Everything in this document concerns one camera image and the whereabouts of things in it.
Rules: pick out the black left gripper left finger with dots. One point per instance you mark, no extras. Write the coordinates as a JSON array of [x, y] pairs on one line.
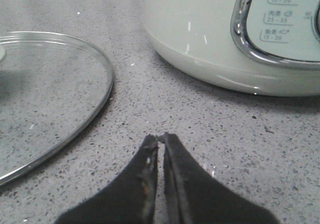
[[129, 198]]

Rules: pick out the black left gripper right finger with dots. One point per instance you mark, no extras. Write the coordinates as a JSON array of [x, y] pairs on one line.
[[194, 196]]

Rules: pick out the glass pot lid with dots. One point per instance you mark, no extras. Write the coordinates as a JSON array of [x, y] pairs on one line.
[[52, 87]]

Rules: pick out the sage green electric pot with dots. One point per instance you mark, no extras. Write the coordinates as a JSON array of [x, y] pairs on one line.
[[262, 47]]

